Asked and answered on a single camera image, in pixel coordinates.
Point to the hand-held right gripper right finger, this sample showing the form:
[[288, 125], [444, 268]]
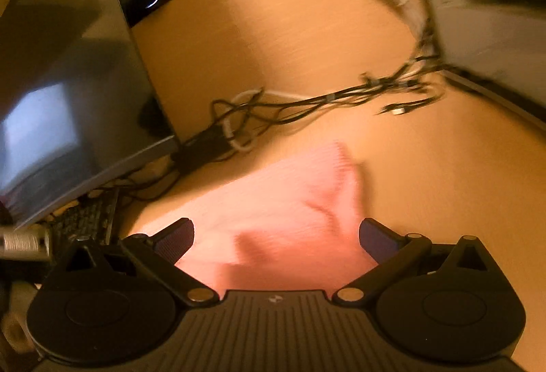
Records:
[[375, 240]]

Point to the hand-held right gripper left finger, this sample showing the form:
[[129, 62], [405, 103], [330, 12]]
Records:
[[179, 242]]

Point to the pink knit sweater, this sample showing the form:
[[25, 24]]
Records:
[[277, 218]]

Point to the black keyboard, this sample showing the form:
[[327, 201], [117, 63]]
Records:
[[85, 218]]

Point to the black power adapter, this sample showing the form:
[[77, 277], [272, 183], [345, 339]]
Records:
[[202, 150]]

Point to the curved black monitor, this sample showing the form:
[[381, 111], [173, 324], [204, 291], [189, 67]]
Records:
[[64, 78]]

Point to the flat black monitor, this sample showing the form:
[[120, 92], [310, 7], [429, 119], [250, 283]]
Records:
[[490, 14]]

